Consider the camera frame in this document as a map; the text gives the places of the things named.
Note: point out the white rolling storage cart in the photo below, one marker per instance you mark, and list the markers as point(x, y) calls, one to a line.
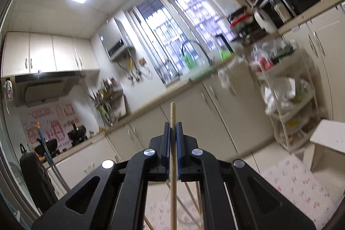
point(284, 74)

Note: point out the utensil rack on wall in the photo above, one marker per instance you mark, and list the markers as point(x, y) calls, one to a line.
point(109, 101)

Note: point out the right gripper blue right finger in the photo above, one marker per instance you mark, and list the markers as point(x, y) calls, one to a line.
point(180, 140)

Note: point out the black sink faucet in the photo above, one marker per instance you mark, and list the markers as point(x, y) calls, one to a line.
point(194, 48)

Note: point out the black wok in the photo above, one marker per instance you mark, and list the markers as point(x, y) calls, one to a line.
point(78, 134)

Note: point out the grey gas water heater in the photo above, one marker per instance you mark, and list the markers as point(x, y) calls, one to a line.
point(115, 40)

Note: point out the white small stool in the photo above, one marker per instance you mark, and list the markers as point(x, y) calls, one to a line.
point(328, 135)

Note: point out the white upper cabinets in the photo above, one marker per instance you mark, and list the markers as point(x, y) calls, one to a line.
point(31, 53)

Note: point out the green dish soap bottle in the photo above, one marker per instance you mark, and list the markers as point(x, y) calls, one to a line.
point(189, 61)

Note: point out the broom with blue handle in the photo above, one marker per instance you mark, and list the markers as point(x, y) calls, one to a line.
point(50, 160)

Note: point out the cherry print tablecloth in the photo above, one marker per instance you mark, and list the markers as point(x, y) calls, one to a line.
point(237, 197)

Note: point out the window with security bars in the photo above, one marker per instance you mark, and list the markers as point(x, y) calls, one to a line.
point(163, 25)

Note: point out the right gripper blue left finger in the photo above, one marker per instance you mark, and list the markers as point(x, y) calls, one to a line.
point(165, 149)

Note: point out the range hood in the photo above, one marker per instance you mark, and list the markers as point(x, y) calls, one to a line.
point(36, 89)

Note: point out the white rice cooker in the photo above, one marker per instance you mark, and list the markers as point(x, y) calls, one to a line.
point(264, 21)

